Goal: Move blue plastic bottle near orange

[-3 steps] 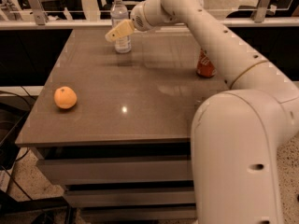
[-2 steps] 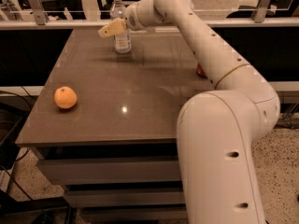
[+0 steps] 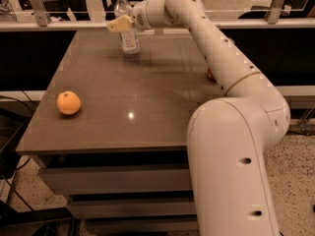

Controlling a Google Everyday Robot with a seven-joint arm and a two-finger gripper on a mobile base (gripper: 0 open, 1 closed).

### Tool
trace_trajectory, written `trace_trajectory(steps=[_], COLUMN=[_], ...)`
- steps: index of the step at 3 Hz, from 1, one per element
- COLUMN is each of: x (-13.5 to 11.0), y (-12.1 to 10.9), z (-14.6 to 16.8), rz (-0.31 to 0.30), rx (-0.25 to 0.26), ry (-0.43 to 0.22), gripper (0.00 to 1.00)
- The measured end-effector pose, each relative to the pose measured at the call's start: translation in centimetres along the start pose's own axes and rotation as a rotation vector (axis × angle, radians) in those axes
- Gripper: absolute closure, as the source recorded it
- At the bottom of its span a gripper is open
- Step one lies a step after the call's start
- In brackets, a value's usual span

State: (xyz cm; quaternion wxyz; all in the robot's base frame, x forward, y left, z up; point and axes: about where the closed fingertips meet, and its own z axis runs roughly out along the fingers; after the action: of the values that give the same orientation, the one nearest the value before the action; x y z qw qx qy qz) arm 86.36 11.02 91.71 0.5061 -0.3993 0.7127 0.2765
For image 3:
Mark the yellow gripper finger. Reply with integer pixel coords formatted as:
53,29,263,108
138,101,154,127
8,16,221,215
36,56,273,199
107,15,133,32

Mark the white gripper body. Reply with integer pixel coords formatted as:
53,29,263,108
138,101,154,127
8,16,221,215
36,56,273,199
132,0,152,30

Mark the clear plastic water bottle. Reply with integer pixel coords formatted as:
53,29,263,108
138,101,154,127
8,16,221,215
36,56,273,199
114,0,140,54

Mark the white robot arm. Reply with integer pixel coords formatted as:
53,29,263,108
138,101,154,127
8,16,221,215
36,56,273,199
107,0,290,236

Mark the red cola can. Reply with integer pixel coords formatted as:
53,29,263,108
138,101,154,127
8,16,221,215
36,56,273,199
207,68,216,82

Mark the orange fruit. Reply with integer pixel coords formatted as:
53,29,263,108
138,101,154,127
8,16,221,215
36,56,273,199
56,90,81,115

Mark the glass railing with metal posts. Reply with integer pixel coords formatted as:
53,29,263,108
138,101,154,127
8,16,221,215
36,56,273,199
0,0,315,31

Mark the grey drawer cabinet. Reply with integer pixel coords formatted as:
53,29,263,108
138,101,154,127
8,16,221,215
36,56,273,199
18,31,221,223

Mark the top grey drawer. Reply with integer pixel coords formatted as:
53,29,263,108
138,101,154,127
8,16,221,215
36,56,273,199
38,164,191,195

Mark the grey drawer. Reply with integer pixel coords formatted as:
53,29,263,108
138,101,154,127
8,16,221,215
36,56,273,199
67,198,196,219
85,217,198,235
38,164,191,195

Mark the middle grey drawer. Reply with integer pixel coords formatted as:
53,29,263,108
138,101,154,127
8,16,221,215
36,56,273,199
67,198,196,219

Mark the bottom grey drawer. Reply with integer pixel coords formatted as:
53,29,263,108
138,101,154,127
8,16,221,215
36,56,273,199
85,217,198,235

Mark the black cable on floor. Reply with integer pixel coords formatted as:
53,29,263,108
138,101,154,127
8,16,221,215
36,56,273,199
0,154,50,236

